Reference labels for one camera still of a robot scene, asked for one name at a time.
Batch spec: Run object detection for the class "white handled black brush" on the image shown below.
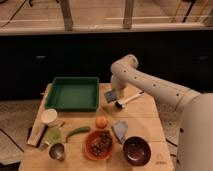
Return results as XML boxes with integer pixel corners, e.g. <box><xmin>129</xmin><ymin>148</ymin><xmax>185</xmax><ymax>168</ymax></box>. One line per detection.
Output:
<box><xmin>115</xmin><ymin>91</ymin><xmax>143</xmax><ymax>109</ymax></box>

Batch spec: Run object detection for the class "grey blue cloth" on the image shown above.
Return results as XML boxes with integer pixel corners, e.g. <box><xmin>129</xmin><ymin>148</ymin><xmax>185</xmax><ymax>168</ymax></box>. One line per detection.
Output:
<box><xmin>112</xmin><ymin>121</ymin><xmax>128</xmax><ymax>144</ymax></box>

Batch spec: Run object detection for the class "orange bowl with grapes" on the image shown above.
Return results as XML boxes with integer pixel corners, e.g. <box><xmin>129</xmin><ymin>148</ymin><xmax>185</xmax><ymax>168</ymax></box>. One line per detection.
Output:
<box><xmin>83</xmin><ymin>130</ymin><xmax>114</xmax><ymax>161</ymax></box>

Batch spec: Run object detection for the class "orange fruit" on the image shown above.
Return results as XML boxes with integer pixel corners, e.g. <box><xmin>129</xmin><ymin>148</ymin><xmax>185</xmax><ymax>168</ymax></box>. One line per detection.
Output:
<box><xmin>96</xmin><ymin>116</ymin><xmax>108</xmax><ymax>129</ymax></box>

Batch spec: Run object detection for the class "wooden block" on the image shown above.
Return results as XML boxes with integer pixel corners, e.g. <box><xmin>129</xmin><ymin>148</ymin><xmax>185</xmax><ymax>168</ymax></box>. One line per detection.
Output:
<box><xmin>27</xmin><ymin>123</ymin><xmax>45</xmax><ymax>147</ymax></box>

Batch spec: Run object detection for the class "green plastic tray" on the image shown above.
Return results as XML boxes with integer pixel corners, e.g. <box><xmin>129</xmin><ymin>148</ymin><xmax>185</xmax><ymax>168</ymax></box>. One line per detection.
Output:
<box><xmin>45</xmin><ymin>77</ymin><xmax>99</xmax><ymax>112</ymax></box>

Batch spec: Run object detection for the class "green chili pepper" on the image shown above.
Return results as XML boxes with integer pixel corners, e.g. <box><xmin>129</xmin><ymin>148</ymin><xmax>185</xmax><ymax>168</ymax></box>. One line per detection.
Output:
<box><xmin>65</xmin><ymin>126</ymin><xmax>91</xmax><ymax>143</ymax></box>

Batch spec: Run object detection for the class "light green object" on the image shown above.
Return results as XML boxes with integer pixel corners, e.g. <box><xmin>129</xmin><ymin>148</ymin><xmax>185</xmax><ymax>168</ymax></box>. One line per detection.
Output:
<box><xmin>45</xmin><ymin>128</ymin><xmax>61</xmax><ymax>144</ymax></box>

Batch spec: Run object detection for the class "white cup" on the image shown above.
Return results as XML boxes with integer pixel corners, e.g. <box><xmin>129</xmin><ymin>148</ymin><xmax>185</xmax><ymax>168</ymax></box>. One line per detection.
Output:
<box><xmin>41</xmin><ymin>109</ymin><xmax>58</xmax><ymax>127</ymax></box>

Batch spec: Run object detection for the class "blue sponge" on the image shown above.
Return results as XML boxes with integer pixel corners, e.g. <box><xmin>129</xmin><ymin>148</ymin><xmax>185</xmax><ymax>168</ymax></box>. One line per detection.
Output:
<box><xmin>104</xmin><ymin>90</ymin><xmax>117</xmax><ymax>103</ymax></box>

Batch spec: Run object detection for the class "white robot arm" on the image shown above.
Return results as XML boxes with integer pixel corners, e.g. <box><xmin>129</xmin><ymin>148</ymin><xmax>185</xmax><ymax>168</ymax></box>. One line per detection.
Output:
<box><xmin>111</xmin><ymin>54</ymin><xmax>213</xmax><ymax>171</ymax></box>

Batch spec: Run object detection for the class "small metal cup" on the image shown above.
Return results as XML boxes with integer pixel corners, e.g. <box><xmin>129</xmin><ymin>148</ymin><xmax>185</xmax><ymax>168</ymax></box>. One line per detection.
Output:
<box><xmin>49</xmin><ymin>143</ymin><xmax>65</xmax><ymax>161</ymax></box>

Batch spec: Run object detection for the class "dark purple bowl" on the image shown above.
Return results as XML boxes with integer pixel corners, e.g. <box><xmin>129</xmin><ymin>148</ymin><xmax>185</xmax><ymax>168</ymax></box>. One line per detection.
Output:
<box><xmin>123</xmin><ymin>136</ymin><xmax>151</xmax><ymax>166</ymax></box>

